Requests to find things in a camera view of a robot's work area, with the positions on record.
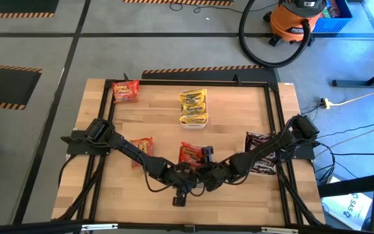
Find colourful snack packs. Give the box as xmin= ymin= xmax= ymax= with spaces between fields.
xmin=323 ymin=0 xmax=341 ymax=19

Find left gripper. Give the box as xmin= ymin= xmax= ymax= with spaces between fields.
xmin=172 ymin=185 xmax=190 ymax=207

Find black floor cable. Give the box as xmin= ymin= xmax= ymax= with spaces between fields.
xmin=334 ymin=118 xmax=374 ymax=135

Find black vacuum power cord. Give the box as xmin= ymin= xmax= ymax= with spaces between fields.
xmin=169 ymin=1 xmax=272 ymax=16

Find yellow extension cord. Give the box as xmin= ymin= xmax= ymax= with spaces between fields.
xmin=331 ymin=83 xmax=374 ymax=107

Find black floor beam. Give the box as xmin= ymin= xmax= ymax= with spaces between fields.
xmin=318 ymin=171 xmax=374 ymax=198

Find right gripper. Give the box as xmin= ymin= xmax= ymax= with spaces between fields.
xmin=201 ymin=146 xmax=216 ymax=167

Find black hazard-striped floor mat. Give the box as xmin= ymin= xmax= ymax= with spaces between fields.
xmin=141 ymin=64 xmax=281 ymax=84
xmin=123 ymin=0 xmax=234 ymax=7
xmin=0 ymin=62 xmax=44 ymax=111
xmin=0 ymin=0 xmax=60 ymax=19

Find black table rail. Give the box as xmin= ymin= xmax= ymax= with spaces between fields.
xmin=0 ymin=220 xmax=374 ymax=234

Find yellow power strip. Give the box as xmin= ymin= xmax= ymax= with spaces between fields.
xmin=319 ymin=97 xmax=333 ymax=110

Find black aluminium table frame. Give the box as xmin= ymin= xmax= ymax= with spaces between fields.
xmin=52 ymin=73 xmax=326 ymax=228

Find white cardboard box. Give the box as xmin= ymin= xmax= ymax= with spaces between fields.
xmin=321 ymin=191 xmax=373 ymax=231

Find blue plastic crate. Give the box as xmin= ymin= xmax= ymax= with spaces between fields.
xmin=313 ymin=0 xmax=353 ymax=33

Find white plastic bin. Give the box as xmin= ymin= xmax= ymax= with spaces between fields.
xmin=243 ymin=130 xmax=279 ymax=176
xmin=177 ymin=142 xmax=209 ymax=170
xmin=179 ymin=88 xmax=210 ymax=130

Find silver metal bracket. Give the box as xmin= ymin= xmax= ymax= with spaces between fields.
xmin=260 ymin=226 xmax=299 ymax=234
xmin=81 ymin=223 xmax=119 ymax=231

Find black desk leg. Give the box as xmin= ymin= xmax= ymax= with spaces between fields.
xmin=332 ymin=61 xmax=374 ymax=88

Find orange shop vacuum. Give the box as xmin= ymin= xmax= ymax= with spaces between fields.
xmin=263 ymin=0 xmax=327 ymax=46

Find black vacuum hose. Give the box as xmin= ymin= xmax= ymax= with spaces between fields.
xmin=238 ymin=0 xmax=313 ymax=69

